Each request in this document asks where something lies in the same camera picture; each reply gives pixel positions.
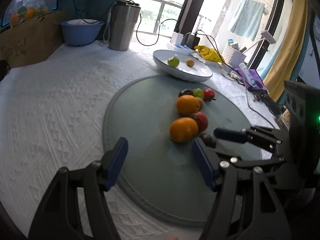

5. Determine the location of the white lotion tube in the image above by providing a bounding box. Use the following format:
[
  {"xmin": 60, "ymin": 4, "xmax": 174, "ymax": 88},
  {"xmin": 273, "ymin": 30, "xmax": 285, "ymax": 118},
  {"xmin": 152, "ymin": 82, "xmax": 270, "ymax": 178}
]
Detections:
[{"xmin": 239, "ymin": 62, "xmax": 256, "ymax": 87}]

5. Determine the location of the green fruit on plate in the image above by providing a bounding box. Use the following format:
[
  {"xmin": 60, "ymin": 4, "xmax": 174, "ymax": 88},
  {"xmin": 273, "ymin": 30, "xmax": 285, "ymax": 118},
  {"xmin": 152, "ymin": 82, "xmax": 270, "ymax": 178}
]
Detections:
[{"xmin": 167, "ymin": 56, "xmax": 180, "ymax": 68}]

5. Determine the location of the red tomato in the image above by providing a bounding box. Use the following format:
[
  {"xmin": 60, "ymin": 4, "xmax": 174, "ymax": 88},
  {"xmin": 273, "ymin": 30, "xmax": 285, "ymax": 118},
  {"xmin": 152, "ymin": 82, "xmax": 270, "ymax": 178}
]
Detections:
[
  {"xmin": 203, "ymin": 88, "xmax": 215, "ymax": 102},
  {"xmin": 191, "ymin": 112, "xmax": 208, "ymax": 133}
]

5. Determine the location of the black cable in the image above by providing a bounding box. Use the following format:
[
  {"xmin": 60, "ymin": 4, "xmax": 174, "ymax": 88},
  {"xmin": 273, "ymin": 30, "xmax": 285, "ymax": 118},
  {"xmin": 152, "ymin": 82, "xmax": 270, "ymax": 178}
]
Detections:
[{"xmin": 135, "ymin": 12, "xmax": 179, "ymax": 47}]

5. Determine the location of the steel tumbler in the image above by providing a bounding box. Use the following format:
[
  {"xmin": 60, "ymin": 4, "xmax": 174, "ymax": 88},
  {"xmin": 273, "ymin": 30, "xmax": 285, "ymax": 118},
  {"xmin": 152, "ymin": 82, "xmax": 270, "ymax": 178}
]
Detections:
[{"xmin": 108, "ymin": 0, "xmax": 141, "ymax": 51}]

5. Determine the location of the white charger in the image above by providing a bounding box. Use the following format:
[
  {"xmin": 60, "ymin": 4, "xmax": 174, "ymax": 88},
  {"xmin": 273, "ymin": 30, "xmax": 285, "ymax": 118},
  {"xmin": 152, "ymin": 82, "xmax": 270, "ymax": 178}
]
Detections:
[{"xmin": 170, "ymin": 32, "xmax": 184, "ymax": 46}]

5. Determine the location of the bag of fruits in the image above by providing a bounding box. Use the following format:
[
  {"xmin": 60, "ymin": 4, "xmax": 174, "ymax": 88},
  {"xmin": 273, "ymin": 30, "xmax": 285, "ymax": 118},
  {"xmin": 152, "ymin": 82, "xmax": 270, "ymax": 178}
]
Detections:
[{"xmin": 1, "ymin": 0, "xmax": 49, "ymax": 27}]

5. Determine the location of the round grey-green mat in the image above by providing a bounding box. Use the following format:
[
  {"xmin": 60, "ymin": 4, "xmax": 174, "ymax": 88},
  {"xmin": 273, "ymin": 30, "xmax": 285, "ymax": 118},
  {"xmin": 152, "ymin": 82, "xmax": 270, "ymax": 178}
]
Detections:
[{"xmin": 102, "ymin": 74, "xmax": 263, "ymax": 227}]

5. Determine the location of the white desk lamp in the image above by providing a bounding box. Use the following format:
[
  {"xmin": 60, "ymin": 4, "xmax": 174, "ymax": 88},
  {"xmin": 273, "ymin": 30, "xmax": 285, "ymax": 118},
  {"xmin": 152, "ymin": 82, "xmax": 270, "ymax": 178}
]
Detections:
[{"xmin": 243, "ymin": 30, "xmax": 276, "ymax": 54}]

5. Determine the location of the brown kiwi on plate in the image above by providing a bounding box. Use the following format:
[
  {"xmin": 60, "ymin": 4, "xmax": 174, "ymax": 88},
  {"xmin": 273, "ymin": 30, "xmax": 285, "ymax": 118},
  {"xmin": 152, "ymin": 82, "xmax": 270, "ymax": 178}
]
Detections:
[{"xmin": 185, "ymin": 59, "xmax": 195, "ymax": 67}]

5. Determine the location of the green fruit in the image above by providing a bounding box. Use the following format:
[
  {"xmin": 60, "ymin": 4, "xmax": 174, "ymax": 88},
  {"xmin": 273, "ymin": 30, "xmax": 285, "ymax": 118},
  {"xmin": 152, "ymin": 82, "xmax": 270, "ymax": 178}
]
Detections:
[
  {"xmin": 193, "ymin": 88, "xmax": 204, "ymax": 100},
  {"xmin": 167, "ymin": 56, "xmax": 180, "ymax": 68}
]

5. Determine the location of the small brown fruit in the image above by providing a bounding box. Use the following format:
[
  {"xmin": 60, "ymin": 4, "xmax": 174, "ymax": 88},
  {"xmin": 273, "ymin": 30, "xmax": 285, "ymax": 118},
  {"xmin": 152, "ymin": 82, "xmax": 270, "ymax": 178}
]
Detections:
[{"xmin": 196, "ymin": 97, "xmax": 203, "ymax": 111}]

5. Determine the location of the dark plum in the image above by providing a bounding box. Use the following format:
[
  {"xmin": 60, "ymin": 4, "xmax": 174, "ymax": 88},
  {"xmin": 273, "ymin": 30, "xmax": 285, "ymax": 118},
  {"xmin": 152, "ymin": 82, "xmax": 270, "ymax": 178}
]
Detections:
[
  {"xmin": 178, "ymin": 89, "xmax": 194, "ymax": 98},
  {"xmin": 200, "ymin": 133, "xmax": 216, "ymax": 148}
]

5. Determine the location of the blue bowl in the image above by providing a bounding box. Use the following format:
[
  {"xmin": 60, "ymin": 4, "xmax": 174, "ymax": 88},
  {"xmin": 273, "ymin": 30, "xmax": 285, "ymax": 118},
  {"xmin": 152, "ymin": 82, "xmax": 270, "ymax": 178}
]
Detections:
[{"xmin": 60, "ymin": 19, "xmax": 105, "ymax": 47}]

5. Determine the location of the white plate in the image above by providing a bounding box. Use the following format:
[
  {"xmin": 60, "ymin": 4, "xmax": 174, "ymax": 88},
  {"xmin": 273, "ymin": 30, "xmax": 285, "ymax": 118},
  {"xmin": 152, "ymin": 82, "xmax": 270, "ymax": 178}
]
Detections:
[{"xmin": 153, "ymin": 50, "xmax": 213, "ymax": 83}]

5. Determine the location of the cardboard box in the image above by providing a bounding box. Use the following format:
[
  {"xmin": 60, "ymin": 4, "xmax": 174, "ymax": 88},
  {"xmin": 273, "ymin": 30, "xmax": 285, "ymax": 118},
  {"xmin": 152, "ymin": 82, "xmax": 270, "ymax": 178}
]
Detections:
[{"xmin": 1, "ymin": 10, "xmax": 68, "ymax": 68}]

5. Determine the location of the purple pouch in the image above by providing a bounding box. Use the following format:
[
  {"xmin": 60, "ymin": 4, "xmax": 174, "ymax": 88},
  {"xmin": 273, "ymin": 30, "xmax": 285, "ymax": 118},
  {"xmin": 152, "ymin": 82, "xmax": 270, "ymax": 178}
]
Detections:
[{"xmin": 235, "ymin": 68, "xmax": 267, "ymax": 93}]

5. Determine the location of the yellow curtain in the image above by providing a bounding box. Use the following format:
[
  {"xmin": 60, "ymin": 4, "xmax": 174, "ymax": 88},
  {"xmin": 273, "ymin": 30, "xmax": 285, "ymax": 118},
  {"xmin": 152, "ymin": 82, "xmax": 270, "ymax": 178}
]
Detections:
[{"xmin": 264, "ymin": 0, "xmax": 308, "ymax": 101}]

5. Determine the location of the white power strip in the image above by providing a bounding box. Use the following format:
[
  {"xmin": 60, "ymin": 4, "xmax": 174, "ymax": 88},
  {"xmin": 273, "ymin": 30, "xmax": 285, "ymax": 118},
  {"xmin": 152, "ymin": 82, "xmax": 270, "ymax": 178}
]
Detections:
[{"xmin": 167, "ymin": 42, "xmax": 195, "ymax": 55}]

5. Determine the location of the yellow duck bag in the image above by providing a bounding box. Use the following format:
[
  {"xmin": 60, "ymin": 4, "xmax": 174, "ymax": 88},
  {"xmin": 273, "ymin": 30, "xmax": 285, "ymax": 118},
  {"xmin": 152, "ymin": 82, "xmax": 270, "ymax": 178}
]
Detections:
[{"xmin": 194, "ymin": 46, "xmax": 223, "ymax": 63}]

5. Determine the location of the hanging light blue towel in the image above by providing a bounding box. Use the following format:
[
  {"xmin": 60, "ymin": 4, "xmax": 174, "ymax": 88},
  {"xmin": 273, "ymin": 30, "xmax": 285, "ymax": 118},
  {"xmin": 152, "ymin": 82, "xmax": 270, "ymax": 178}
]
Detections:
[{"xmin": 230, "ymin": 0, "xmax": 265, "ymax": 41}]

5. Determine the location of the white basket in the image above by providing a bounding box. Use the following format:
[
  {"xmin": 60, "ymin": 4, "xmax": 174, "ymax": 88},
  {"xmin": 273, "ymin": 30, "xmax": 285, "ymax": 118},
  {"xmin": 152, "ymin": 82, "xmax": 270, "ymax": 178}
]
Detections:
[{"xmin": 222, "ymin": 44, "xmax": 246, "ymax": 69}]

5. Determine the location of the orange fruit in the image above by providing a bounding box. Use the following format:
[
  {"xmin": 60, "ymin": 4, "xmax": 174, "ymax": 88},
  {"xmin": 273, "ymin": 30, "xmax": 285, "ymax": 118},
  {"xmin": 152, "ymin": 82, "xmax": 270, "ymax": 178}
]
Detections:
[
  {"xmin": 169, "ymin": 117, "xmax": 199, "ymax": 143},
  {"xmin": 176, "ymin": 95, "xmax": 200, "ymax": 116}
]

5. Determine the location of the black charger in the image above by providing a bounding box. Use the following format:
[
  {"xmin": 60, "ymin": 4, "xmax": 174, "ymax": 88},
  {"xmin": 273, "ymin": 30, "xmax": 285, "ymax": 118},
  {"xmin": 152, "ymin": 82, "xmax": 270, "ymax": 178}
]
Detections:
[{"xmin": 185, "ymin": 34, "xmax": 200, "ymax": 49}]

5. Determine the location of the white embossed tablecloth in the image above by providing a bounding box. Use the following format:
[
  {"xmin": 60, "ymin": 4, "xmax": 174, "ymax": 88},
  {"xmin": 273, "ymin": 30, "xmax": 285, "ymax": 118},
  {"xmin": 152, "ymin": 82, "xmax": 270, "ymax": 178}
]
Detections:
[{"xmin": 0, "ymin": 33, "xmax": 281, "ymax": 240}]

